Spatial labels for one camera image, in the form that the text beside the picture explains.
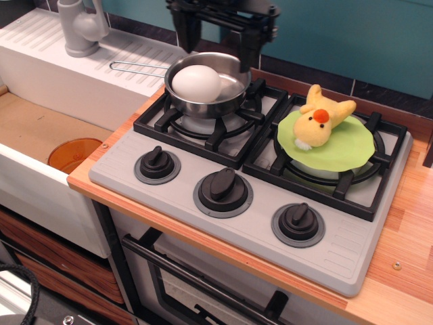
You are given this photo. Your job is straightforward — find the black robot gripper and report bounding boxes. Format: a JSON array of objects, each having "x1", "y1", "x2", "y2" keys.
[{"x1": 166, "y1": 0, "x2": 281, "y2": 72}]

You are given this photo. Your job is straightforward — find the white egg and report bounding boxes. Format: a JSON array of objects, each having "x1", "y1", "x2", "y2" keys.
[{"x1": 171, "y1": 65, "x2": 221, "y2": 103}]

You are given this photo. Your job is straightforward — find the yellow stuffed duck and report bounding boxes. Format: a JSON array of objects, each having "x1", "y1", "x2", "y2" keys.
[{"x1": 293, "y1": 84, "x2": 357, "y2": 151}]

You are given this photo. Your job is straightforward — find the stainless steel pan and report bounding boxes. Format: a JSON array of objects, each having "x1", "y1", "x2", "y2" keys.
[{"x1": 110, "y1": 52, "x2": 252, "y2": 118}]

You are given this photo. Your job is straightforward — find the black left stove knob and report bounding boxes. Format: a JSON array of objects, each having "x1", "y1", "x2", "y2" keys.
[{"x1": 134, "y1": 146, "x2": 181, "y2": 186}]

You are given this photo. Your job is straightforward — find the black stove knob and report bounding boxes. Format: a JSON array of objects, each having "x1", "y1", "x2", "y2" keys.
[
  {"x1": 193, "y1": 167, "x2": 254, "y2": 219},
  {"x1": 134, "y1": 146, "x2": 181, "y2": 186},
  {"x1": 271, "y1": 202, "x2": 325, "y2": 248}
]

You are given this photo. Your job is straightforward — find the black middle stove knob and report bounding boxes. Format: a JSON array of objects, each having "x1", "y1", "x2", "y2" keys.
[{"x1": 193, "y1": 167, "x2": 254, "y2": 219}]

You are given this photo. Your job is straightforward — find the light green plate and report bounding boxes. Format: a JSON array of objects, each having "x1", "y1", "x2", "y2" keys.
[{"x1": 277, "y1": 111, "x2": 375, "y2": 172}]

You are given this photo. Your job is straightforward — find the grey toy stove top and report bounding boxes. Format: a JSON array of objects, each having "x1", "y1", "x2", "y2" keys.
[{"x1": 87, "y1": 91, "x2": 414, "y2": 299}]

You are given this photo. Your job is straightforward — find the black right stove knob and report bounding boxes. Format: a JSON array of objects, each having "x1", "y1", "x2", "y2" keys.
[{"x1": 271, "y1": 202, "x2": 325, "y2": 248}]

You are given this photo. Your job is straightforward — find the black left burner grate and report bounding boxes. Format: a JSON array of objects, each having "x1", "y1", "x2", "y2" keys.
[{"x1": 133, "y1": 79, "x2": 289, "y2": 169}]

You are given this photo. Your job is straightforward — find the black burner grate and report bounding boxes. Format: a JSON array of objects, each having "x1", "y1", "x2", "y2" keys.
[
  {"x1": 133, "y1": 79, "x2": 289, "y2": 169},
  {"x1": 242, "y1": 94, "x2": 412, "y2": 221}
]

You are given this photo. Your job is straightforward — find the grey toy faucet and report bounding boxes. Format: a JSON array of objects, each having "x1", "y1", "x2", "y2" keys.
[{"x1": 58, "y1": 0, "x2": 110, "y2": 58}]

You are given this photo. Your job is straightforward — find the black right burner grate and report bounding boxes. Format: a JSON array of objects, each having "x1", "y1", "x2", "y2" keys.
[{"x1": 242, "y1": 94, "x2": 412, "y2": 221}]

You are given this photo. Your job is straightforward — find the white toy sink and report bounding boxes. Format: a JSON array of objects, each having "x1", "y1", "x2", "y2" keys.
[{"x1": 1, "y1": 9, "x2": 184, "y2": 258}]

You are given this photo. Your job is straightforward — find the toy oven door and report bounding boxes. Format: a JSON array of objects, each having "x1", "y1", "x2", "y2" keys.
[{"x1": 121, "y1": 228, "x2": 345, "y2": 324}]

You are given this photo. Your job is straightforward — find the wooden drawer front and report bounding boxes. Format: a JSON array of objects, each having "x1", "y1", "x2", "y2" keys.
[{"x1": 1, "y1": 207, "x2": 134, "y2": 324}]

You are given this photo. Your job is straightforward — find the black oven door handle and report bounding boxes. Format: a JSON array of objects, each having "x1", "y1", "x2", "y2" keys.
[{"x1": 121, "y1": 234, "x2": 288, "y2": 324}]

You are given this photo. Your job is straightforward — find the black foreground cable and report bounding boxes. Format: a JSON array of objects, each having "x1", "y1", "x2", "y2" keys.
[{"x1": 0, "y1": 263, "x2": 41, "y2": 325}]

